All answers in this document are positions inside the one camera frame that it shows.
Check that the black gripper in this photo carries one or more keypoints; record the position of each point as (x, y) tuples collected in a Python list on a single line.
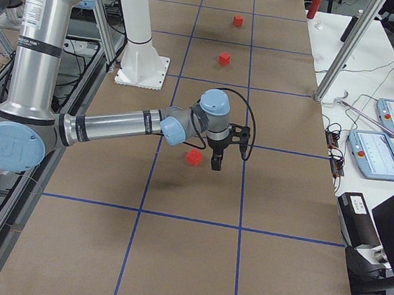
[(217, 146)]

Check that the small electronics board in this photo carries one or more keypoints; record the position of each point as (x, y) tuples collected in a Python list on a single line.
[(336, 157)]

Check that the lower teach pendant tablet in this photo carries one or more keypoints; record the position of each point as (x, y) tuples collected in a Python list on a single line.
[(373, 153)]

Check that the black box with label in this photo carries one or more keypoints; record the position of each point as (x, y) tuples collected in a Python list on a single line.
[(356, 222)]

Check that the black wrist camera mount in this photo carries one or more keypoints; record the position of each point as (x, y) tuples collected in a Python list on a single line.
[(240, 135)]

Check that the white pedestal column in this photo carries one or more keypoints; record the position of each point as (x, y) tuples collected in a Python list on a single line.
[(141, 66)]

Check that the aluminium frame post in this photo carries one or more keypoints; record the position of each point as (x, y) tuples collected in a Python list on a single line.
[(354, 37)]

